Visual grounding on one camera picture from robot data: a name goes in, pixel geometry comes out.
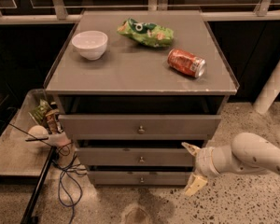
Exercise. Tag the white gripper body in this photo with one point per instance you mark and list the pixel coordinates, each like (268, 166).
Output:
(203, 162)

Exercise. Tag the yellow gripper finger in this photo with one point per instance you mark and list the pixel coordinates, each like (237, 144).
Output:
(195, 183)
(193, 150)

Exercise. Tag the grey drawer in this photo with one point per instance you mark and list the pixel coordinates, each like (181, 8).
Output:
(135, 156)
(140, 127)
(131, 178)

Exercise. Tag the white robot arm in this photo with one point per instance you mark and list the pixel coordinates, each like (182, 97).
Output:
(248, 153)

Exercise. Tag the grey drawer cabinet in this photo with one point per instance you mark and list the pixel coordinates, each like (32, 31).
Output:
(130, 79)

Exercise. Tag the grey bottom drawer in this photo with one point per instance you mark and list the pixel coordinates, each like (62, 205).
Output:
(131, 178)

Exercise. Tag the grey top drawer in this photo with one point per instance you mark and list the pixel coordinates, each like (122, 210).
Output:
(140, 127)

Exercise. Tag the red soda can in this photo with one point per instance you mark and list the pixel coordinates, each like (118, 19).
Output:
(186, 62)

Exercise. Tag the green chip bag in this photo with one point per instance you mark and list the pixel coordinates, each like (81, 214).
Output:
(147, 33)

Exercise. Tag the brown snack packet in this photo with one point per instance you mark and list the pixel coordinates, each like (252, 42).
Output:
(52, 121)

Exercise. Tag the white ceramic bowl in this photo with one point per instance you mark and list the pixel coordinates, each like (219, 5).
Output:
(90, 44)

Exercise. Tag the metal window railing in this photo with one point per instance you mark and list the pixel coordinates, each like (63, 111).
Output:
(69, 11)

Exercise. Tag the white round ball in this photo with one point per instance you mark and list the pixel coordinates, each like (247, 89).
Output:
(36, 138)

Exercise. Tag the green snack packet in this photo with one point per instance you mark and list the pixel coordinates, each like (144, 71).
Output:
(38, 113)

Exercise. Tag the clear plastic bin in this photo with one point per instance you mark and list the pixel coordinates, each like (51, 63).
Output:
(19, 157)

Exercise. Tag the black metal stand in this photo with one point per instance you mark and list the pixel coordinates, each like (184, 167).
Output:
(27, 216)

